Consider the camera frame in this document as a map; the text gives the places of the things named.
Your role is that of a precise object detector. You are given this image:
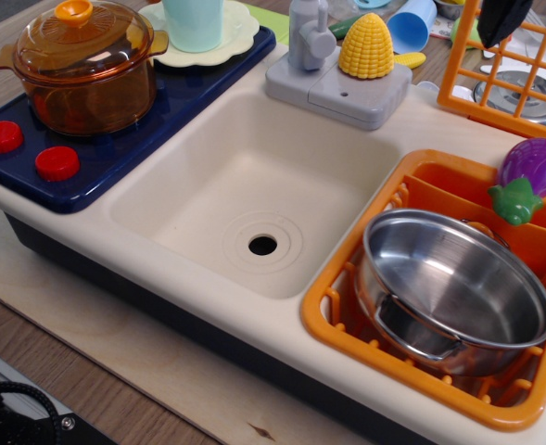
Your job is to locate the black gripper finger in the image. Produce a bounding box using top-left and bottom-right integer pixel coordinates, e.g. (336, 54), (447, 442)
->
(476, 0), (533, 48)

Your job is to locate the purple toy eggplant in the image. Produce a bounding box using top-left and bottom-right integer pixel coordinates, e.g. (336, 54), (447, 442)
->
(488, 138), (546, 226)

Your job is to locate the stainless steel pan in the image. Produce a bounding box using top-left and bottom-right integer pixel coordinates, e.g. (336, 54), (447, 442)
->
(354, 209), (546, 376)

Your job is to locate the orange plastic grid basket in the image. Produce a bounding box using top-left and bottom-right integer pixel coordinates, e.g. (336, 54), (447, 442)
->
(438, 1), (546, 137)

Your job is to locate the stainless steel pot lid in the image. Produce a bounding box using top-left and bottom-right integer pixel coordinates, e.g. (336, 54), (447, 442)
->
(487, 70), (546, 125)

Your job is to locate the light blue plastic cup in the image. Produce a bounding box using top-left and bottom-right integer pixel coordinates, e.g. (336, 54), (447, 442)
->
(387, 0), (437, 54)

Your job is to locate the small yellow corn piece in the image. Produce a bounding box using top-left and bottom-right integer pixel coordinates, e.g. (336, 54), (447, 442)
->
(394, 52), (426, 70)

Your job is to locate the yellow toy corn cob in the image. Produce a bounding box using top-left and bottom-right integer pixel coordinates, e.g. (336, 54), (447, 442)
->
(338, 13), (395, 80)

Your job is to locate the green toy cucumber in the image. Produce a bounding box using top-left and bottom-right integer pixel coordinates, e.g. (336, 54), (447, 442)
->
(329, 16), (361, 41)

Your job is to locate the grey toy faucet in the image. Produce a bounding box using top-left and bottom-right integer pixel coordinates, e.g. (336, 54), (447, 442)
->
(265, 1), (413, 131)

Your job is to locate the pale yellow scalloped plate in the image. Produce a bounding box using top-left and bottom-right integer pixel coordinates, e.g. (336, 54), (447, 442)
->
(140, 1), (260, 68)

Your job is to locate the mint green plastic cup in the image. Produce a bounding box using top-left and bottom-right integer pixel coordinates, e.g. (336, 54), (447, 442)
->
(162, 0), (223, 53)

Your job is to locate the cream toy kitchen sink unit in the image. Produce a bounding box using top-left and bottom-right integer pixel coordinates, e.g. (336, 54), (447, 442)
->
(0, 44), (546, 445)

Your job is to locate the amber transparent toy pot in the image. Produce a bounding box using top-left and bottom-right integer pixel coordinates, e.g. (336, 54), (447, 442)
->
(0, 31), (168, 135)

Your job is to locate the navy blue toy stovetop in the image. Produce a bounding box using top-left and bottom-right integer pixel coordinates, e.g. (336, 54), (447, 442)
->
(0, 27), (276, 214)

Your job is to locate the amber pot lid orange knob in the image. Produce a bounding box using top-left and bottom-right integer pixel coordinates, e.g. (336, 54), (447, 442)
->
(11, 1), (154, 83)

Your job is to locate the right red stove knob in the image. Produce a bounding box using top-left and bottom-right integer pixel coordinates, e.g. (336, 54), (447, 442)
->
(34, 146), (81, 182)

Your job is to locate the red stove knob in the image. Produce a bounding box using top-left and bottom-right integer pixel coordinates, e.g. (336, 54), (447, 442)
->
(34, 146), (81, 182)
(0, 121), (24, 154)

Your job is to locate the left red stove knob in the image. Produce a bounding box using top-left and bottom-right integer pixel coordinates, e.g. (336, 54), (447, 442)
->
(0, 121), (24, 154)

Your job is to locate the black coiled cable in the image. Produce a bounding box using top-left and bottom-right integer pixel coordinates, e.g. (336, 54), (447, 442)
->
(0, 324), (62, 445)

